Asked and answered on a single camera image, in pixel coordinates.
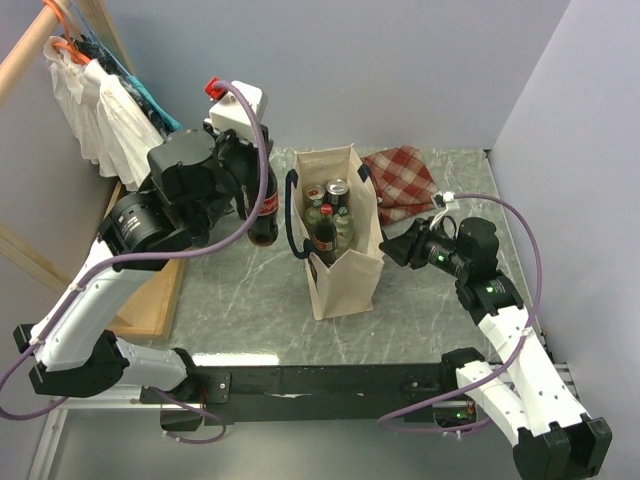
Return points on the aluminium frame rail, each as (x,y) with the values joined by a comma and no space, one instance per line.
(448,412)

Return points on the cream canvas tote bag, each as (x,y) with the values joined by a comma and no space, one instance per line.
(346,287)

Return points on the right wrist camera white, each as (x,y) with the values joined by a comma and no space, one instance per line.
(446,201)

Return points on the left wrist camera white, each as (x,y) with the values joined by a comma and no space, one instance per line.
(227,113)

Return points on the green cap bottle left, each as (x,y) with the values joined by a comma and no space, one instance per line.
(312,216)

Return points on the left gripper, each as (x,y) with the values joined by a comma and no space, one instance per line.
(249,151)

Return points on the red plaid folded cloth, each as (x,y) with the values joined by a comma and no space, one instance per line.
(403,184)

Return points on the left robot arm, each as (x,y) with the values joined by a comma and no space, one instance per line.
(194,176)

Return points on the white pleated garment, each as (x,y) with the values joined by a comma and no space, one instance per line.
(113,132)

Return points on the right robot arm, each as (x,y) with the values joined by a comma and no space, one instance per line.
(552,435)

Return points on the orange hanger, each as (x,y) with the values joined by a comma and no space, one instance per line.
(67,43)

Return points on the green cap bottle right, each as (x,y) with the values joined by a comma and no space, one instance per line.
(345,229)

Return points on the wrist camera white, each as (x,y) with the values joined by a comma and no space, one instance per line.
(446,201)
(227,113)

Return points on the tall dark can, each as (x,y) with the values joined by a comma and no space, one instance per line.
(337,191)

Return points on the wooden clothes rack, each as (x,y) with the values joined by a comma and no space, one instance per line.
(149,313)

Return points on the black base beam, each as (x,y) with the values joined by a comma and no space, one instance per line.
(306,393)

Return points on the dark floral garment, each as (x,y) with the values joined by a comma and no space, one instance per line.
(88,48)

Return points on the teal garment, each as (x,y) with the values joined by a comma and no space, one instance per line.
(163,122)

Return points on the green cap bottle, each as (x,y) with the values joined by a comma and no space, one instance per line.
(312,216)
(345,229)

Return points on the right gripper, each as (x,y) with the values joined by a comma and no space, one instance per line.
(398,248)

